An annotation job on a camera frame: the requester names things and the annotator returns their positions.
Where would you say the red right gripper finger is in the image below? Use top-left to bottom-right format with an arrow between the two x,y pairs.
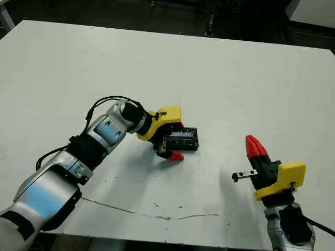
245,134 -> 259,159
251,135 -> 269,158

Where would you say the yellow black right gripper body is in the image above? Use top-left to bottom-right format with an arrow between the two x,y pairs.
231,154 -> 307,201

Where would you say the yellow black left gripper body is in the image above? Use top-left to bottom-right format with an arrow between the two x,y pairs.
136,105 -> 184,158

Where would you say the white side table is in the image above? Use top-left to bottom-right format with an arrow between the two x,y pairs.
284,0 -> 335,28

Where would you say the grey table leg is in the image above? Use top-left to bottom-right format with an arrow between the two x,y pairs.
0,0 -> 16,33

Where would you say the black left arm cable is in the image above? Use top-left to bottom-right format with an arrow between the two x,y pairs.
35,96 -> 146,171

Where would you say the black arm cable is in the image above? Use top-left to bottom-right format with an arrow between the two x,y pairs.
300,213 -> 335,236
35,96 -> 146,171

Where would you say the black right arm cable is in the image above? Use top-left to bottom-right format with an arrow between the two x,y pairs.
300,213 -> 335,236

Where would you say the grey metal floor post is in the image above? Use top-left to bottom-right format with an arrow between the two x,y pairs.
205,12 -> 216,38

